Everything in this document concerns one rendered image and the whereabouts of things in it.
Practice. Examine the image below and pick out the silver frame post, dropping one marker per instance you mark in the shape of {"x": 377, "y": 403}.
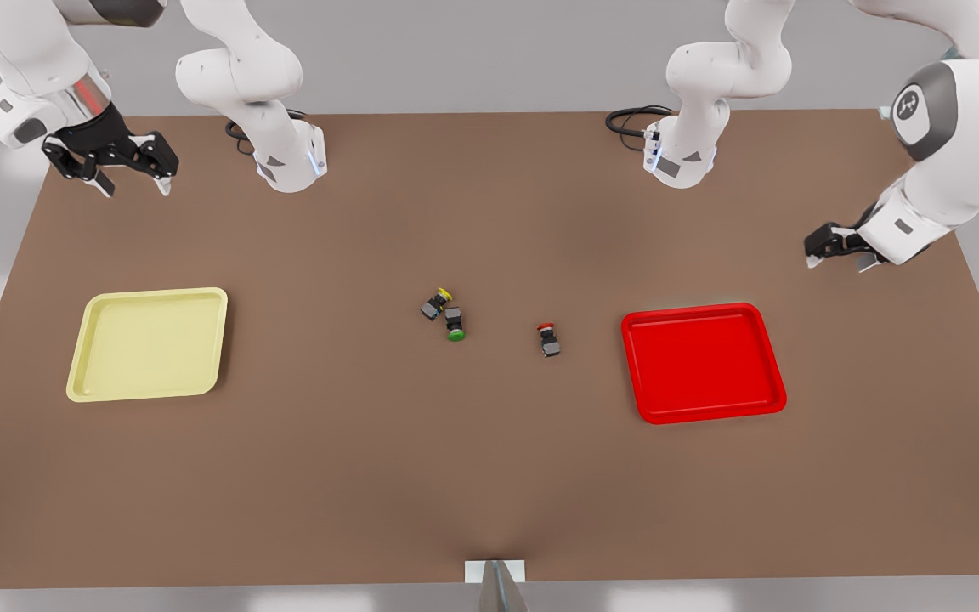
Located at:
{"x": 500, "y": 586}

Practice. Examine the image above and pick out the yellow push-button switch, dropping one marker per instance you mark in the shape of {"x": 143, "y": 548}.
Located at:
{"x": 436, "y": 303}

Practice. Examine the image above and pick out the red push-button switch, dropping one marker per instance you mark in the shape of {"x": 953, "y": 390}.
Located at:
{"x": 549, "y": 339}

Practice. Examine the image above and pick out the yellow tray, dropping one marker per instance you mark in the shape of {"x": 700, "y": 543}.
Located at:
{"x": 148, "y": 343}

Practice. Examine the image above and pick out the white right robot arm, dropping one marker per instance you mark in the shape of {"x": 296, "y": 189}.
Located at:
{"x": 243, "y": 76}

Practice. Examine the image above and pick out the green push-button switch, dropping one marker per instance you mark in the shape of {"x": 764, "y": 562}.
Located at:
{"x": 455, "y": 324}

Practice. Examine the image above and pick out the red tray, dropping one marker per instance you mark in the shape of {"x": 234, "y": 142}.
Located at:
{"x": 702, "y": 362}

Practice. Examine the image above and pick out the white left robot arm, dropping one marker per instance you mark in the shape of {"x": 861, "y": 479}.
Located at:
{"x": 957, "y": 136}

